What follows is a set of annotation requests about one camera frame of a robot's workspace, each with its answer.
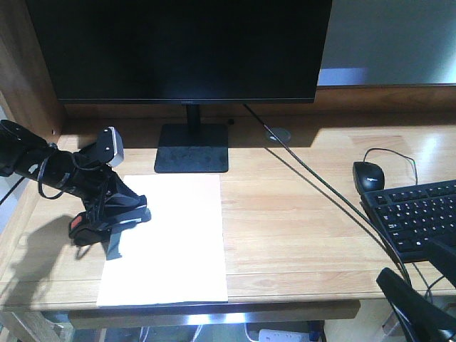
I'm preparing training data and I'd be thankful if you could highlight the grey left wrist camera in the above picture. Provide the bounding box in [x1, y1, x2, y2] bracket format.
[95, 126, 124, 167]

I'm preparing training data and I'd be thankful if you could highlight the black mouse cable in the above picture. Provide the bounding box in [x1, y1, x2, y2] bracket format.
[363, 147, 418, 185]

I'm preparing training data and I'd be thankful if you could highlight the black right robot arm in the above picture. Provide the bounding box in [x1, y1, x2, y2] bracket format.
[376, 240, 455, 341]

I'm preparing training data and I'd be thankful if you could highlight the black monitor cable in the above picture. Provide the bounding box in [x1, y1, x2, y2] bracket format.
[242, 103, 414, 286]

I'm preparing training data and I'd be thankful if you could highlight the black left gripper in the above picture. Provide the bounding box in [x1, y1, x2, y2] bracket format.
[72, 166, 147, 218]

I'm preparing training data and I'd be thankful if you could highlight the grey desk cable grommet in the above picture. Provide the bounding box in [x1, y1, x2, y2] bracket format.
[265, 128, 291, 143]

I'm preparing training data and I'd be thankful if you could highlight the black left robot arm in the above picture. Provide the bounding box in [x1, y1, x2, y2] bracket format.
[1, 120, 147, 230]

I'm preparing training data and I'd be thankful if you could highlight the white paper sheet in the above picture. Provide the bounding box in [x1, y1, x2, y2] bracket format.
[96, 174, 228, 307]

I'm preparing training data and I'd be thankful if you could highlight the black computer keyboard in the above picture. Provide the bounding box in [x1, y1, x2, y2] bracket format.
[361, 180, 455, 263]

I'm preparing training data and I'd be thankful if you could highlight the white power strip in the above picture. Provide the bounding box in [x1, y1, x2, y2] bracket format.
[258, 323, 327, 342]

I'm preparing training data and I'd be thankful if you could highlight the black computer monitor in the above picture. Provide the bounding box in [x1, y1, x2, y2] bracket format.
[26, 1, 332, 173]

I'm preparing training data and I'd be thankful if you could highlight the black stapler orange button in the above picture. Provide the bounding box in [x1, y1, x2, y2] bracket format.
[68, 204, 152, 247]

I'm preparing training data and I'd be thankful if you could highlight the black computer mouse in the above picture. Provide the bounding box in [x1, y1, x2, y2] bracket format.
[353, 161, 385, 195]

